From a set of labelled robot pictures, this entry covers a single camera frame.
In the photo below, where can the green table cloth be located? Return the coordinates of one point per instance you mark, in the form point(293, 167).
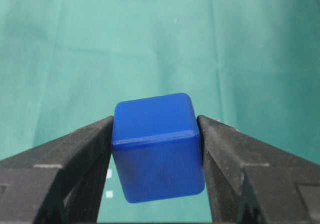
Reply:
point(251, 64)

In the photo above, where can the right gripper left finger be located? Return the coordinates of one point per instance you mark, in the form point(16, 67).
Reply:
point(61, 181)

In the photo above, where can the white tape mark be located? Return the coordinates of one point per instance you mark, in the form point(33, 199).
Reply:
point(109, 174)
point(109, 194)

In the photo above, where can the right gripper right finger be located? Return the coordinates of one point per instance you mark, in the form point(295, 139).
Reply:
point(250, 181)

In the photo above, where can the blue block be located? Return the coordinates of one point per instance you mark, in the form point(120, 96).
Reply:
point(157, 149)

